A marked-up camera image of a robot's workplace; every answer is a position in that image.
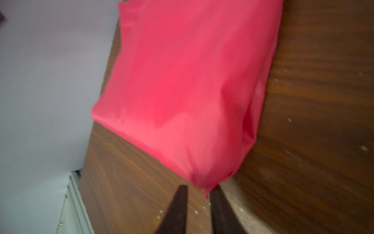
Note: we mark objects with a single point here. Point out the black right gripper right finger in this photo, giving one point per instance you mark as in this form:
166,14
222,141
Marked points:
223,218

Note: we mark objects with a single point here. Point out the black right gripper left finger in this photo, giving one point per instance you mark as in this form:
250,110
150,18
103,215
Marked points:
175,219

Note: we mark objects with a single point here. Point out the pink raincoat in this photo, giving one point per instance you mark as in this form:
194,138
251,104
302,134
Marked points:
189,82

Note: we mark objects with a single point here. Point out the aluminium front rail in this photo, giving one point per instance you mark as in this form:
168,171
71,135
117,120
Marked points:
74,218

